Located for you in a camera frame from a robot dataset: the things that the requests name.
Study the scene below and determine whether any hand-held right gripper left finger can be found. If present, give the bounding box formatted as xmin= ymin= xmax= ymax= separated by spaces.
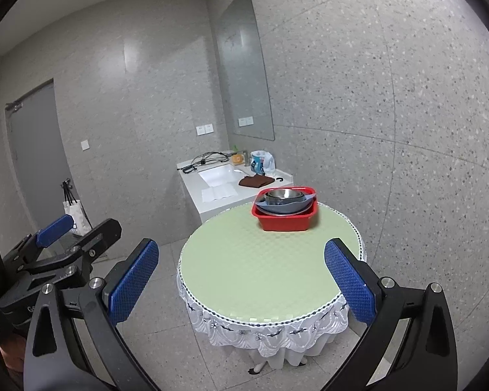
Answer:
xmin=23 ymin=238 xmax=160 ymax=391

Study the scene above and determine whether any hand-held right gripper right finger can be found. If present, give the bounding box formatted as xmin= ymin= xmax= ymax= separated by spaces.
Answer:
xmin=322 ymin=237 xmax=459 ymax=391

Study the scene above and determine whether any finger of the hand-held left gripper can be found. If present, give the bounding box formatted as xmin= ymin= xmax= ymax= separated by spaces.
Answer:
xmin=2 ymin=214 xmax=74 ymax=270
xmin=18 ymin=219 xmax=123 ymax=290

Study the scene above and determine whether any red plastic basin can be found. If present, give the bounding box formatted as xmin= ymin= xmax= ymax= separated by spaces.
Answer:
xmin=251 ymin=186 xmax=319 ymax=232

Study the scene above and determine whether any blue square plate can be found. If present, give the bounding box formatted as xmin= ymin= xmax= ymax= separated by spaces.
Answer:
xmin=255 ymin=195 xmax=314 ymax=216

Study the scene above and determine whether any large stainless steel bowl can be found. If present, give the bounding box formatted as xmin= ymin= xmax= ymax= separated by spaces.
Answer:
xmin=264 ymin=188 xmax=306 ymax=207

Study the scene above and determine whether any white tote bag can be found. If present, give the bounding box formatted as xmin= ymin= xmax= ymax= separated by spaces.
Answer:
xmin=62 ymin=185 xmax=91 ymax=237

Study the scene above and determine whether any grey door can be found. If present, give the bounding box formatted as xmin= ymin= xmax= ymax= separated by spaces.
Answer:
xmin=5 ymin=78 xmax=91 ymax=237

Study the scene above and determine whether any white sink counter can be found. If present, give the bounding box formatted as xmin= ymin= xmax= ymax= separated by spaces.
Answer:
xmin=177 ymin=152 xmax=294 ymax=224

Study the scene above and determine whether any green table mat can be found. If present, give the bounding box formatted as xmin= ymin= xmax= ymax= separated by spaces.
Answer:
xmin=180 ymin=202 xmax=365 ymax=326

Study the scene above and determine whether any round table with green cloth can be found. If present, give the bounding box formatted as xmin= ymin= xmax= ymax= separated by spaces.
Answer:
xmin=176 ymin=208 xmax=367 ymax=369

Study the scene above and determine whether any brown cloth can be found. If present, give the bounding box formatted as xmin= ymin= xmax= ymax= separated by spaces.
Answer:
xmin=239 ymin=174 xmax=274 ymax=188

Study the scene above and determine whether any white plastic bag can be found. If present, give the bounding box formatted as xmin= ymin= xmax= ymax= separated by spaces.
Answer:
xmin=250 ymin=150 xmax=275 ymax=174

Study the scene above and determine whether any black cable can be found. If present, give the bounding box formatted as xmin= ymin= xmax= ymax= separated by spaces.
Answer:
xmin=181 ymin=152 xmax=229 ymax=173

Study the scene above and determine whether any wall mirror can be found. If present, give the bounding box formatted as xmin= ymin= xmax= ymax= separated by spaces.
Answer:
xmin=216 ymin=0 xmax=275 ymax=142

